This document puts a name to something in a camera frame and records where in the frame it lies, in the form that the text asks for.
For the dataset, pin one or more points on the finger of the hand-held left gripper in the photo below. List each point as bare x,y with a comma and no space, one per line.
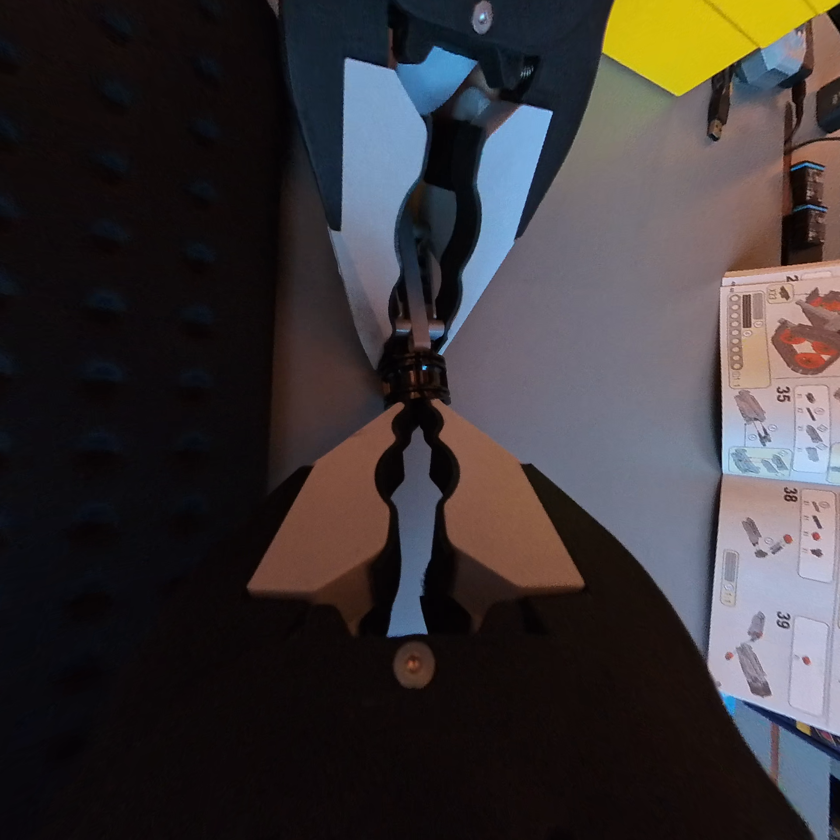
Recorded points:
518,170
367,164

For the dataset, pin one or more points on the toy instruction booklet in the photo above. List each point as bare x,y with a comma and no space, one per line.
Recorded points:
754,525

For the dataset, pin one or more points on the blue printed box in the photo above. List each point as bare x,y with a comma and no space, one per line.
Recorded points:
820,735

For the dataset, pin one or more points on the grey toy brick assembly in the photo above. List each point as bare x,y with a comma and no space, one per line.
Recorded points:
412,295

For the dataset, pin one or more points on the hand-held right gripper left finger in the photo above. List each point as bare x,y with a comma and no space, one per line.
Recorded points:
321,538

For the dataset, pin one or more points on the small black device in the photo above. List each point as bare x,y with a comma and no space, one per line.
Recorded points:
828,108

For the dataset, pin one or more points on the grey electronic module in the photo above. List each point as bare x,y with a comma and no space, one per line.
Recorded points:
774,62

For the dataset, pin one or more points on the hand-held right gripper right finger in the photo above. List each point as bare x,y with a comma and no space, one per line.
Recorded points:
505,538

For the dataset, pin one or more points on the black camera battery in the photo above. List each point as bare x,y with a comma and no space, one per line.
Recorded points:
806,226
807,184

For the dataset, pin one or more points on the yellow plastic bin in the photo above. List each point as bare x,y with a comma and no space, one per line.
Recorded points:
682,46

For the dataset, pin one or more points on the black perforated panel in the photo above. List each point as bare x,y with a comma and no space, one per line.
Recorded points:
98,262

